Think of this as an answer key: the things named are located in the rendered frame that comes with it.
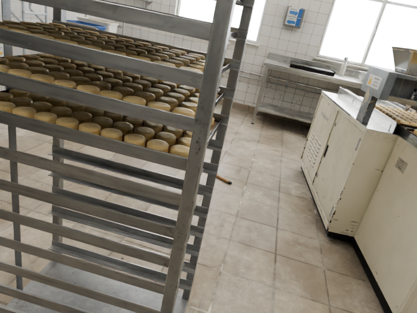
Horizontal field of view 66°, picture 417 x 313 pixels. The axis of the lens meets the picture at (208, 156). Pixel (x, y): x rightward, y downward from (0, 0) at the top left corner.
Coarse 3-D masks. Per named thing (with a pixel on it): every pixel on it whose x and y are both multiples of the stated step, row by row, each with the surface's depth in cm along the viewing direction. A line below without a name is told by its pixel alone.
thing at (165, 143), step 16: (0, 96) 84; (16, 96) 89; (32, 96) 89; (16, 112) 76; (32, 112) 78; (48, 112) 80; (64, 112) 82; (80, 112) 84; (96, 112) 87; (112, 112) 89; (80, 128) 75; (96, 128) 76; (112, 128) 78; (128, 128) 81; (144, 128) 82; (160, 128) 86; (176, 128) 87; (144, 144) 75; (160, 144) 74; (176, 144) 82
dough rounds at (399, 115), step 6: (378, 108) 228; (384, 108) 230; (390, 108) 234; (396, 108) 239; (390, 114) 208; (396, 114) 213; (402, 114) 217; (408, 114) 222; (414, 114) 227; (396, 120) 198; (402, 120) 194; (408, 120) 198; (414, 120) 202
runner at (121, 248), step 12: (0, 216) 85; (12, 216) 84; (24, 216) 83; (36, 228) 84; (48, 228) 83; (60, 228) 82; (84, 240) 82; (96, 240) 81; (108, 240) 81; (120, 252) 81; (132, 252) 81; (144, 252) 80; (156, 264) 80; (168, 264) 80
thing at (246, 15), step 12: (252, 12) 96; (240, 24) 97; (240, 48) 99; (228, 84) 103; (228, 108) 106; (228, 120) 110; (216, 156) 113; (204, 204) 121; (204, 228) 125; (192, 276) 134
